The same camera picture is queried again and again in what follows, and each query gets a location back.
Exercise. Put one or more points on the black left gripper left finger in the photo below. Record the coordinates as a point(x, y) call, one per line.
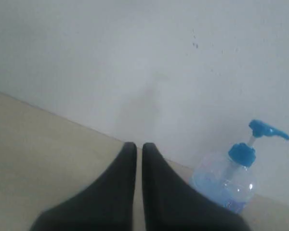
point(105, 205)

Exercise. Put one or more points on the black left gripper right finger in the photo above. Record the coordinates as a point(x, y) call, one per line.
point(170, 204)

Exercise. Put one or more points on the blue pump soap bottle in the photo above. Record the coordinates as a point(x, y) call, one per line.
point(226, 178)

